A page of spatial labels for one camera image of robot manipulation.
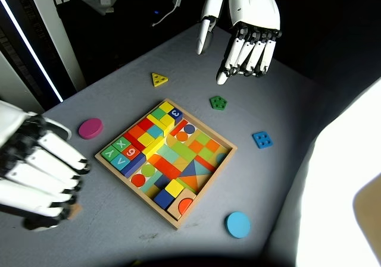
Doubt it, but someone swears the yellow cube block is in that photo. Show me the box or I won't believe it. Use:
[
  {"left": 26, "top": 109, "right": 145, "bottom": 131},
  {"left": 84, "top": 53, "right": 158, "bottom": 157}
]
[{"left": 164, "top": 178, "right": 185, "bottom": 199}]

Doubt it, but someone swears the wooden block with orange shape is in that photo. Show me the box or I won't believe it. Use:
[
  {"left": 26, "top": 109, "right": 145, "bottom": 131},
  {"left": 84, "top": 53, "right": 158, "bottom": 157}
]
[{"left": 166, "top": 188, "right": 198, "bottom": 221}]

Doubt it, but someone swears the blue four-hole square block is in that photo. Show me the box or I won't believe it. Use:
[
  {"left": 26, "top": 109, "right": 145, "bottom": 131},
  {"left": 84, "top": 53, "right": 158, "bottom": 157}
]
[{"left": 252, "top": 131, "right": 274, "bottom": 149}]

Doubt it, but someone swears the plain wooden rectangular block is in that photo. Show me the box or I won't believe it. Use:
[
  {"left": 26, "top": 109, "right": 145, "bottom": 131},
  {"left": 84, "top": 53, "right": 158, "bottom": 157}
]
[{"left": 67, "top": 203, "right": 83, "bottom": 221}]

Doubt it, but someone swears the magenta round disc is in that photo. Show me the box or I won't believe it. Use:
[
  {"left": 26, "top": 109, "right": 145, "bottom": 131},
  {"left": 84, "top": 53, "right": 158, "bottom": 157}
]
[{"left": 78, "top": 118, "right": 104, "bottom": 140}]

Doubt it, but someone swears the grey table cloth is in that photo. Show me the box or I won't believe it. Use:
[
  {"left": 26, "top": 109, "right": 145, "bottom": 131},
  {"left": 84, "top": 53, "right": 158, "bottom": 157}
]
[{"left": 0, "top": 23, "right": 381, "bottom": 267}]

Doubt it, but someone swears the white light strip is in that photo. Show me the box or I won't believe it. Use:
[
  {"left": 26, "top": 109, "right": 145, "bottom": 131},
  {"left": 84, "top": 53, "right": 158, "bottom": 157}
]
[{"left": 0, "top": 0, "right": 64, "bottom": 103}]

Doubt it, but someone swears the yellow three-hole triangle block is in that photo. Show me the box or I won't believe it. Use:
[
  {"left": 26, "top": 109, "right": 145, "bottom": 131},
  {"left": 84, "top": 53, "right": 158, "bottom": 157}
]
[{"left": 151, "top": 72, "right": 169, "bottom": 88}]

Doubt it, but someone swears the wooden puzzle tray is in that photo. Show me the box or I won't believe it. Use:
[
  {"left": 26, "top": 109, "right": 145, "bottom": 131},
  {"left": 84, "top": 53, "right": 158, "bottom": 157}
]
[{"left": 94, "top": 98, "right": 238, "bottom": 231}]

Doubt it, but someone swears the green five-hole pentagon block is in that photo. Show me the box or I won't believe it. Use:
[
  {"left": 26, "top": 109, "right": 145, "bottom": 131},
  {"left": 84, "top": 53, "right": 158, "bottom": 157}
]
[{"left": 209, "top": 96, "right": 228, "bottom": 110}]

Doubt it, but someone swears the blue round disc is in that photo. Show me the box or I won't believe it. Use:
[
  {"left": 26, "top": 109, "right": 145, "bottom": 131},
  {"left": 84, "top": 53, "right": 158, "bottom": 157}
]
[{"left": 224, "top": 211, "right": 252, "bottom": 239}]

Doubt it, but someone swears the beige board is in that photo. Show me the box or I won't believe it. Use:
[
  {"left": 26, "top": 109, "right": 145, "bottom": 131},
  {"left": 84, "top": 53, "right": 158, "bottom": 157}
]
[{"left": 352, "top": 176, "right": 381, "bottom": 267}]

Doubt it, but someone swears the white post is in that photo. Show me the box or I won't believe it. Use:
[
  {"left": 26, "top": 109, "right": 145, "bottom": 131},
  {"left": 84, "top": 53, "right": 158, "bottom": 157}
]
[{"left": 25, "top": 0, "right": 88, "bottom": 93}]

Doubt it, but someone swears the white cable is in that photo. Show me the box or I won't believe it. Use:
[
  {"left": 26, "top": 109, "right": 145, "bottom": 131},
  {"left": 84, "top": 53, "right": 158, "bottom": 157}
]
[{"left": 151, "top": 0, "right": 179, "bottom": 27}]

